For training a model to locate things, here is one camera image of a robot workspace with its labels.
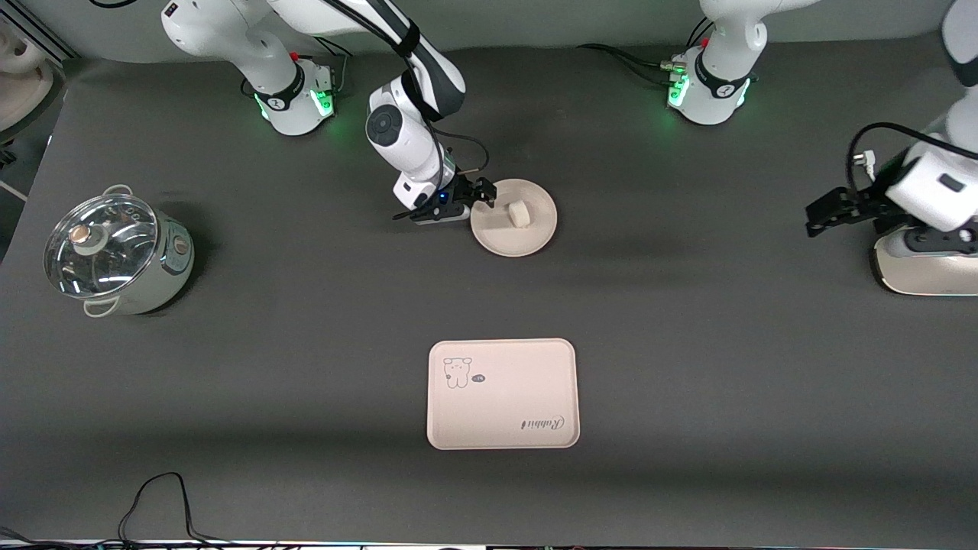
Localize cream round plate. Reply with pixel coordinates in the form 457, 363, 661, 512
470, 178, 558, 258

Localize cream tray with rabbit print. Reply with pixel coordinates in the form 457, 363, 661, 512
426, 338, 581, 451

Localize white and beige appliance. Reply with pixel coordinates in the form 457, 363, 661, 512
871, 228, 978, 296

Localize pale green electric pot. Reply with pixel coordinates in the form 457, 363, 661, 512
44, 184, 195, 318

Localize glass pot lid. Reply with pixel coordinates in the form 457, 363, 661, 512
44, 193, 160, 299

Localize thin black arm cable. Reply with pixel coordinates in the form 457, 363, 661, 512
424, 126, 491, 182

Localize black cable with white plug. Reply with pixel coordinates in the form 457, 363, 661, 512
845, 121, 957, 192

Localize black right arm base cables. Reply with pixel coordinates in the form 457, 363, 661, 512
241, 31, 356, 102

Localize black arm base cables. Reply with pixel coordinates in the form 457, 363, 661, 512
241, 31, 356, 102
577, 15, 717, 86

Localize black left arm base cables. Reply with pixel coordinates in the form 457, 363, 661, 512
577, 15, 717, 86

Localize black cable on table edge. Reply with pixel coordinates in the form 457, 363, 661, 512
0, 472, 253, 550

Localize grey aluminium frame rail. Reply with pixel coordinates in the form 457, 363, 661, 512
0, 0, 79, 63

